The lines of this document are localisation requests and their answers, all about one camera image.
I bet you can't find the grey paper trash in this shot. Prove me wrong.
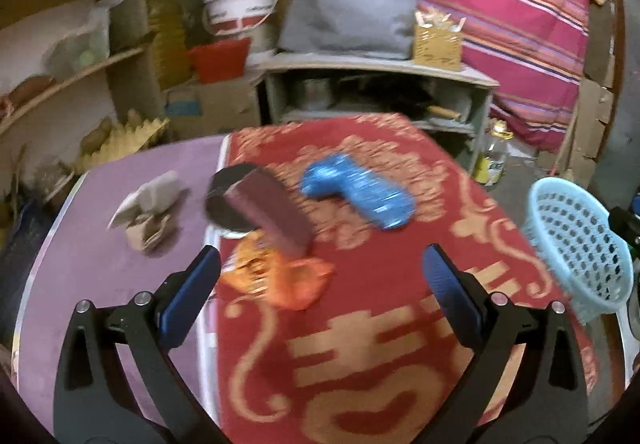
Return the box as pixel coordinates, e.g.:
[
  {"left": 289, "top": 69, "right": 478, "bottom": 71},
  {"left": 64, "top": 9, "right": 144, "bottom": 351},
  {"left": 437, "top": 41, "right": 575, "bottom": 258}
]
[{"left": 107, "top": 171, "right": 182, "bottom": 253}]

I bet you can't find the orange snack wrapper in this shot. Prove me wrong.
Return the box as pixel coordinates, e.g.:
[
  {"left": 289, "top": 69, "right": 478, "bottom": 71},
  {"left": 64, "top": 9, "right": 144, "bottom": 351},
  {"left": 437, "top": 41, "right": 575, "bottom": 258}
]
[{"left": 221, "top": 229, "right": 334, "bottom": 312}]

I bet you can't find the black round can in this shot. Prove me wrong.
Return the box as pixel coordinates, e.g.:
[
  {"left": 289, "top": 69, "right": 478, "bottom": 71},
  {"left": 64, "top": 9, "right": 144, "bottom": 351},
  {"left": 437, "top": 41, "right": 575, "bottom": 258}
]
[{"left": 204, "top": 162, "right": 257, "bottom": 234}]

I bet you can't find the dark red rectangular box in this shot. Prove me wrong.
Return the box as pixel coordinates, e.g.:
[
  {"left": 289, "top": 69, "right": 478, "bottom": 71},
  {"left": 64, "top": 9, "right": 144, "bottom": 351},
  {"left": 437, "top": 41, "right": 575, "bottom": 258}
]
[{"left": 224, "top": 167, "right": 314, "bottom": 260}]

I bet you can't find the light blue plastic basket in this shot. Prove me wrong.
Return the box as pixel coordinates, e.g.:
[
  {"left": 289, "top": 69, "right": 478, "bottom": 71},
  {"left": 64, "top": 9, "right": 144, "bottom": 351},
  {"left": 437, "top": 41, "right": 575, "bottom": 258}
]
[{"left": 522, "top": 177, "right": 634, "bottom": 325}]

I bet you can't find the small oil bottle on floor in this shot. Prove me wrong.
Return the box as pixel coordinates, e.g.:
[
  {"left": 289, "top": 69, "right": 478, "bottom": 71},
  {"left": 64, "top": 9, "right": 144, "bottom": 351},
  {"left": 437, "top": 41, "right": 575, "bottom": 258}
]
[{"left": 473, "top": 119, "right": 513, "bottom": 187}]

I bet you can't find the red gold patterned towel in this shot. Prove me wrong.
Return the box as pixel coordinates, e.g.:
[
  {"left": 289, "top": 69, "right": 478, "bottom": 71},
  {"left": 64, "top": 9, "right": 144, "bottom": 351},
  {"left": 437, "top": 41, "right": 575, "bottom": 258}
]
[{"left": 216, "top": 115, "right": 598, "bottom": 443}]

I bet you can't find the purple table cloth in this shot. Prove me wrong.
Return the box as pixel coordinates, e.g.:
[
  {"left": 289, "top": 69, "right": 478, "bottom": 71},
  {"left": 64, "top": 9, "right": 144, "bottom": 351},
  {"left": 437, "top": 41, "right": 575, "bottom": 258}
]
[{"left": 12, "top": 136, "right": 224, "bottom": 429}]

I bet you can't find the grey low cabinet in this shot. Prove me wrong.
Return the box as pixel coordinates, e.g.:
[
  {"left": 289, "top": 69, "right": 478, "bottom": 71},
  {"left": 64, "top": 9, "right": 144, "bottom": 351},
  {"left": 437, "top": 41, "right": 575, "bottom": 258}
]
[{"left": 258, "top": 52, "right": 499, "bottom": 172}]

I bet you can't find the yellow chopstick holder box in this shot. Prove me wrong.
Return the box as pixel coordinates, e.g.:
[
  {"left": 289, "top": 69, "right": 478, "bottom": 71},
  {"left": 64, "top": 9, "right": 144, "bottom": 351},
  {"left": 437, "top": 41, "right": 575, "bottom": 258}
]
[{"left": 412, "top": 8, "right": 466, "bottom": 71}]

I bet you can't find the yellow egg carton tray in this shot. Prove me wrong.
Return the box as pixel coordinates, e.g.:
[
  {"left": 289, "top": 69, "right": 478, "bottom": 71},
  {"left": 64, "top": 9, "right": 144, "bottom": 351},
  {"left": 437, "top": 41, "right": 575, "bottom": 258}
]
[{"left": 73, "top": 119, "right": 169, "bottom": 174}]

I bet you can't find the cardboard box under basin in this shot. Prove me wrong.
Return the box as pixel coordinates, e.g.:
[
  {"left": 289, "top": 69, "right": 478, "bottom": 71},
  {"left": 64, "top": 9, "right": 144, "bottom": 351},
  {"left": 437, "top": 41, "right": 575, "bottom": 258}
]
[{"left": 164, "top": 76, "right": 260, "bottom": 141}]

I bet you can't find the clear plastic container on shelf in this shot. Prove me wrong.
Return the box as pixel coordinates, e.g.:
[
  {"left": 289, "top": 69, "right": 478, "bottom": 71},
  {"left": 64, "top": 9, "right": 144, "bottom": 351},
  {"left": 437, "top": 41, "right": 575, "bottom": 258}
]
[{"left": 43, "top": 28, "right": 110, "bottom": 80}]

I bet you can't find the wooden corner shelf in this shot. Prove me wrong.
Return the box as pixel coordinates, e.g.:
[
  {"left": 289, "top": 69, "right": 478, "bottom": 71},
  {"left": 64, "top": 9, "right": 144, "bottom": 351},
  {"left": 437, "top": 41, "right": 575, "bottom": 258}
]
[{"left": 0, "top": 0, "right": 151, "bottom": 135}]

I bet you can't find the grey cloth covered appliance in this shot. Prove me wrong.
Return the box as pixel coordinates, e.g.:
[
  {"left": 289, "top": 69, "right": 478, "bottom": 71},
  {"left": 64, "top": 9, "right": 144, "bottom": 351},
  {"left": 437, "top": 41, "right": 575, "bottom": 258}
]
[{"left": 279, "top": 0, "right": 418, "bottom": 60}]

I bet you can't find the red plastic basin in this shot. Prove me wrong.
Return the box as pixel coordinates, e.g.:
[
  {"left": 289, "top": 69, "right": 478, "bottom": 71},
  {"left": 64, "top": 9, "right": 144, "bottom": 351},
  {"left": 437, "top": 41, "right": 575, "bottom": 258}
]
[{"left": 188, "top": 37, "right": 252, "bottom": 84}]

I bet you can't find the large cooking oil jug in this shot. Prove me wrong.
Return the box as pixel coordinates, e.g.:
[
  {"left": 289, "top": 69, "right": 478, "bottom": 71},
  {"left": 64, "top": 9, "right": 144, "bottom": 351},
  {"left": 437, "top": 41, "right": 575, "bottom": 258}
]
[{"left": 146, "top": 0, "right": 191, "bottom": 89}]

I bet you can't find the white plastic bucket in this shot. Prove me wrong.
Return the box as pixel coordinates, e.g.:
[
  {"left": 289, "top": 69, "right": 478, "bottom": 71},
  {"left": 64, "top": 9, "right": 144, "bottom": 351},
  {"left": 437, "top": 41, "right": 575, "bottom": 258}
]
[{"left": 202, "top": 0, "right": 279, "bottom": 36}]

